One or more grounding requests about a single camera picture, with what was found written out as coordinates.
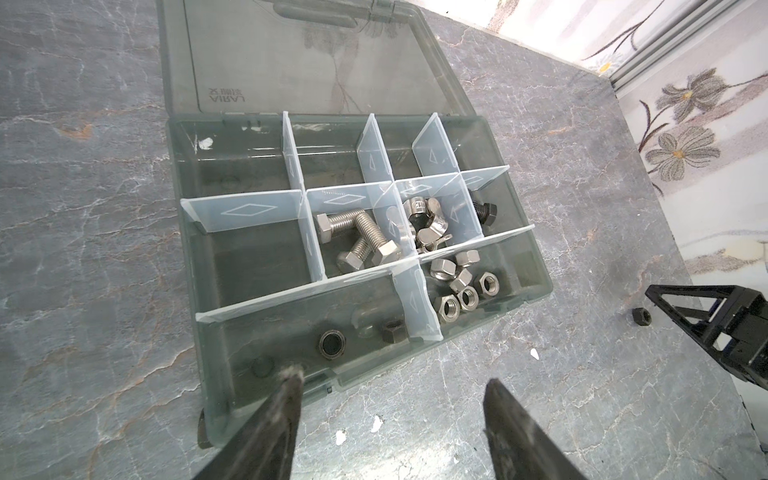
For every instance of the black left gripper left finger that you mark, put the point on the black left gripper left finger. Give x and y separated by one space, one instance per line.
265 445

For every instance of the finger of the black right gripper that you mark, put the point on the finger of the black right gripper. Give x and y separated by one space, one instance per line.
713 329

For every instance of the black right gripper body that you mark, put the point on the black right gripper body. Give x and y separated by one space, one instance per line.
750 342

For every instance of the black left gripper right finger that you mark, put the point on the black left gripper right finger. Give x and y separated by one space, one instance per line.
518 447

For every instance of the silver hex nut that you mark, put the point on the silver hex nut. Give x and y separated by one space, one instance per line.
488 285
462 280
467 258

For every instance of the silver wing nut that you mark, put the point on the silver wing nut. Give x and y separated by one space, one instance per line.
434 235
421 210

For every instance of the black nut right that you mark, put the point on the black nut right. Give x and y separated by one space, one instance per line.
641 316

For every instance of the black washer in box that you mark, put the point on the black washer in box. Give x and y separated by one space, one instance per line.
332 344

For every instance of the silver hex nut boxed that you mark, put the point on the silver hex nut boxed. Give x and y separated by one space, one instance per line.
468 299
443 269
447 308

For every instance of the black nut in box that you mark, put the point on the black nut in box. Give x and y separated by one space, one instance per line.
394 332

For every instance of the silver bolts in box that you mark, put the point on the silver bolts in box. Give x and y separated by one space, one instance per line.
370 246

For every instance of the black bolts in box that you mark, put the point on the black bolts in box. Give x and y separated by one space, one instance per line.
486 213

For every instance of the green compartment organizer box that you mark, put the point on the green compartment organizer box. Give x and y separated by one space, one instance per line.
279 110

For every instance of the aluminium corner frame post right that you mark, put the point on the aluminium corner frame post right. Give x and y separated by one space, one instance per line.
694 19

